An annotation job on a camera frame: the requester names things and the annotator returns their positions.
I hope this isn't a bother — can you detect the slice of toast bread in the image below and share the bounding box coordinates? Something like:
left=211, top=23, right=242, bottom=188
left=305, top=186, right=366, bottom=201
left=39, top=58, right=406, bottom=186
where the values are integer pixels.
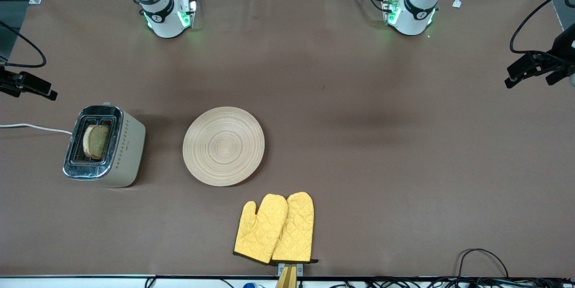
left=83, top=124, right=111, bottom=160

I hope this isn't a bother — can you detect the round wooden plate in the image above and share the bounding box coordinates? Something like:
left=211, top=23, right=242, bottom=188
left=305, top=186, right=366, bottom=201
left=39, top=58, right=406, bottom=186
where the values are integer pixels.
left=182, top=106, right=265, bottom=187

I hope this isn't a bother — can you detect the chrome and beige toaster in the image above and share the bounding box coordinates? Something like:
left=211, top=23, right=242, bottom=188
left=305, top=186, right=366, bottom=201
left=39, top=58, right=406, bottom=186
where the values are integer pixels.
left=62, top=102, right=146, bottom=188

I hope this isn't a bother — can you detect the brown table cover mat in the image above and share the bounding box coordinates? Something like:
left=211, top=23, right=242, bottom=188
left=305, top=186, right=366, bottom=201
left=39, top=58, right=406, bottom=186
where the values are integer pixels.
left=0, top=0, right=575, bottom=277

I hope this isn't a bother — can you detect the yellow quilted oven mitt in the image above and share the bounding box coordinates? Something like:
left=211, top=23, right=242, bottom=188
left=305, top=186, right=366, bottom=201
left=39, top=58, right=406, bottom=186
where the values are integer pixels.
left=271, top=191, right=318, bottom=264
left=234, top=194, right=289, bottom=265

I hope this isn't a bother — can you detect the wooden stick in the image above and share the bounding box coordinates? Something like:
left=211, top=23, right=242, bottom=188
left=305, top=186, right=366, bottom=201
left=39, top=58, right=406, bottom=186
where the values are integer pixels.
left=276, top=265, right=297, bottom=288

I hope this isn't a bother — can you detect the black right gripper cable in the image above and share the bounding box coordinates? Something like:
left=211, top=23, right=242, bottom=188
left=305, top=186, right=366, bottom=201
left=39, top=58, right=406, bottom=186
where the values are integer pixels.
left=0, top=21, right=47, bottom=69

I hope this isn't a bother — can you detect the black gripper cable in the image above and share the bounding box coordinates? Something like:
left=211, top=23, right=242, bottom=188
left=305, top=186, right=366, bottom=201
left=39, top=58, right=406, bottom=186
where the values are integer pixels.
left=509, top=0, right=575, bottom=55
left=0, top=21, right=47, bottom=69

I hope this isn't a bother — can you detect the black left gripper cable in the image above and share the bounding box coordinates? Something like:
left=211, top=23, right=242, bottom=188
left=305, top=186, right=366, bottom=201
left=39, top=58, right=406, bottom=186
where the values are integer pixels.
left=509, top=0, right=575, bottom=55

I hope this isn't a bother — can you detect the white toaster power cable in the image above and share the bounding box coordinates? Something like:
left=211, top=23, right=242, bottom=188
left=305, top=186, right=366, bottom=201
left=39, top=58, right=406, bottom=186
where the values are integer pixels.
left=0, top=123, right=73, bottom=136

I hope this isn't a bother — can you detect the black looped cable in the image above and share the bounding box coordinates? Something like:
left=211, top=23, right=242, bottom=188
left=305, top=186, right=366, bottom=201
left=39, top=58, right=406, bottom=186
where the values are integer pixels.
left=457, top=248, right=509, bottom=279

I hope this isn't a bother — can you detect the black cable bundle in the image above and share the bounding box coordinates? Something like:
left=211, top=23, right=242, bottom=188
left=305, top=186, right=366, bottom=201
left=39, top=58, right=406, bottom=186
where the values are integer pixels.
left=330, top=277, right=575, bottom=288

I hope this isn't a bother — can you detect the small metal bracket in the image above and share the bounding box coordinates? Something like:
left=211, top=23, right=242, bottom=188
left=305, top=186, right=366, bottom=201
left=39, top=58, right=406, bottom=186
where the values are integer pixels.
left=278, top=262, right=303, bottom=276

